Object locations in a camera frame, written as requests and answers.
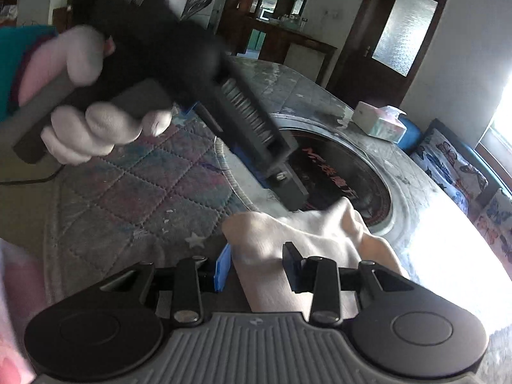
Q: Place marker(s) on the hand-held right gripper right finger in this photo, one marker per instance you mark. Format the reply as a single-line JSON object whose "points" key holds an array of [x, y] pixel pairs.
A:
{"points": [[295, 280]]}

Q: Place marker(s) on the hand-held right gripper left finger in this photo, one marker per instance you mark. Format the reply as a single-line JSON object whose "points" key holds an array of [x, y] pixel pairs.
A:
{"points": [[224, 270]]}

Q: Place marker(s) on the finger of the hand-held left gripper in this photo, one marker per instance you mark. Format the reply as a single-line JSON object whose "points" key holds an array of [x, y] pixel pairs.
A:
{"points": [[290, 186], [252, 166]]}

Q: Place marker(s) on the beige shirt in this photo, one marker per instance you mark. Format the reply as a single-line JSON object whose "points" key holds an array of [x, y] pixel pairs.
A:
{"points": [[288, 232]]}

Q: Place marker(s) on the person's left forearm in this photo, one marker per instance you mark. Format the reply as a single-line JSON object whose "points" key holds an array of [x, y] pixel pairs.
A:
{"points": [[28, 64]]}

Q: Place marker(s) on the person's left hand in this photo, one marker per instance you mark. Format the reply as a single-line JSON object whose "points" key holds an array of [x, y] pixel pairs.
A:
{"points": [[104, 130]]}

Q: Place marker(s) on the round black hot plate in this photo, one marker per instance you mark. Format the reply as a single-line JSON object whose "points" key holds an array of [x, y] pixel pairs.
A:
{"points": [[344, 184]]}

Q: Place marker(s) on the pale green box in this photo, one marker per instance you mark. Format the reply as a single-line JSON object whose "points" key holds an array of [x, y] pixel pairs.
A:
{"points": [[256, 40]]}

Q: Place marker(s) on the quilted patchwork mat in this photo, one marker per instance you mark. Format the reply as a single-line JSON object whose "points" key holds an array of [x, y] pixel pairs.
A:
{"points": [[152, 196]]}

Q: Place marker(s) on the tissue box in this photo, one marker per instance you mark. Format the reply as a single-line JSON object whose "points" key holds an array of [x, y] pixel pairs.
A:
{"points": [[378, 122]]}

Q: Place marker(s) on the dark wooden cabinet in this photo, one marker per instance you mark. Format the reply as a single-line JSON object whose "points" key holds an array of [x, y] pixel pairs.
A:
{"points": [[280, 28]]}

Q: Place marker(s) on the butterfly printed sofa cover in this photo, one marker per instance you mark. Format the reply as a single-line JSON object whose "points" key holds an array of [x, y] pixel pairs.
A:
{"points": [[452, 164]]}

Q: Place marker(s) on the dark wooden glass-pane door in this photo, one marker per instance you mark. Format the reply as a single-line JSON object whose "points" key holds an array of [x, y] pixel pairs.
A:
{"points": [[396, 28]]}

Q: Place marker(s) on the person's pink clothing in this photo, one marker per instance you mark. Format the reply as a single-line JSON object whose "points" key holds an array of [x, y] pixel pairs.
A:
{"points": [[12, 312]]}

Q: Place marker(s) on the window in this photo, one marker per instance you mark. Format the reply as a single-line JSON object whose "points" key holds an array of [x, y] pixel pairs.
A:
{"points": [[498, 124]]}

